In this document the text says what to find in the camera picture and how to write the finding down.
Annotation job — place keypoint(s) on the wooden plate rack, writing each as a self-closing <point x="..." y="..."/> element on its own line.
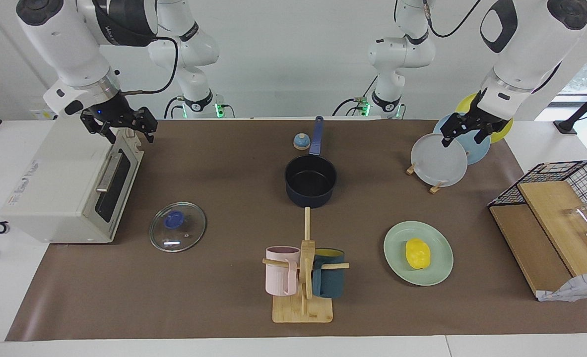
<point x="435" y="188"/>

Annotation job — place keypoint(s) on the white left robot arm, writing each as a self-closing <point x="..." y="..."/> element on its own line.
<point x="524" y="54"/>

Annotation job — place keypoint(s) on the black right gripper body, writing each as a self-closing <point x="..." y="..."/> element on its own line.
<point x="112" y="111"/>

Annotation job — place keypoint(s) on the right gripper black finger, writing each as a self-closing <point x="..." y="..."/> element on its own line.
<point x="102" y="131"/>
<point x="149" y="121"/>

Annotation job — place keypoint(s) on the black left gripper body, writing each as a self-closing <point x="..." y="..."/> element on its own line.
<point x="482" y="119"/>

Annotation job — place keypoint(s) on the grey plate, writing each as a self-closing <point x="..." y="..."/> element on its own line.
<point x="439" y="161"/>

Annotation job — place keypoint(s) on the brown table mat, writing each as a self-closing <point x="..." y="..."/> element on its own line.
<point x="214" y="287"/>

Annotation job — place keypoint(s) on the small blue bell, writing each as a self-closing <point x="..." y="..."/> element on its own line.
<point x="301" y="142"/>

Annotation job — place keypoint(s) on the white wall socket box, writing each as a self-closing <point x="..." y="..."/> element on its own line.
<point x="42" y="114"/>

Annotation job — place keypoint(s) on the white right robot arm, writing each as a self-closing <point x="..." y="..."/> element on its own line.
<point x="67" y="47"/>

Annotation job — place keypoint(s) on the light blue plate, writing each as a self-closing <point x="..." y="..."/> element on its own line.
<point x="478" y="148"/>

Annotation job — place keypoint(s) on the wooden mug rack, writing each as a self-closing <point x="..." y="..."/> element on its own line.
<point x="303" y="305"/>

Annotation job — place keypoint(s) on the black clamp stand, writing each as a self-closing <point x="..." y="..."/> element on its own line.
<point x="578" y="113"/>

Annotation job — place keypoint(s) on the white toaster oven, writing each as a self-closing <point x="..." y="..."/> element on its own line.
<point x="60" y="183"/>

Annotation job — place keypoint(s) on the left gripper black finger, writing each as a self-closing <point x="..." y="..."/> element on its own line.
<point x="452" y="131"/>
<point x="484" y="135"/>

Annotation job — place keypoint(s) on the dark blue saucepan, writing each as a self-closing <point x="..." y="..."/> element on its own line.
<point x="310" y="186"/>

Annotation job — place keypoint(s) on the pink mug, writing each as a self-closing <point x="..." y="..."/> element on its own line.
<point x="279" y="277"/>

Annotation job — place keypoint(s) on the wooden box shelf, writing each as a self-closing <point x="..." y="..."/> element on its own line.
<point x="578" y="287"/>

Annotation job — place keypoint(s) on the dark wooden cutting board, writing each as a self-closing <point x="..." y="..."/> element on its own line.
<point x="526" y="248"/>

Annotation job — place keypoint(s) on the glass lid with blue knob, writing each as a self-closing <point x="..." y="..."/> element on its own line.
<point x="178" y="227"/>

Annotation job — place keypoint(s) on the light wooden cutting board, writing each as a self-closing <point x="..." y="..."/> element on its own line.
<point x="561" y="223"/>

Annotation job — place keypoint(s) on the yellow potato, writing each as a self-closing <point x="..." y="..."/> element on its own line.
<point x="418" y="253"/>

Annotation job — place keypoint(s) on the clear drinking glass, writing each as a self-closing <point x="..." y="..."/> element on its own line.
<point x="585" y="214"/>

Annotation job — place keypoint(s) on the yellow plate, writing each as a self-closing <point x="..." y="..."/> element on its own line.
<point x="464" y="103"/>

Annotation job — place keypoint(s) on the pale green plate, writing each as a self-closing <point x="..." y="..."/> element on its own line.
<point x="434" y="238"/>

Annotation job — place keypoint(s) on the dark teal mug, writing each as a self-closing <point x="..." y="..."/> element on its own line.
<point x="330" y="282"/>

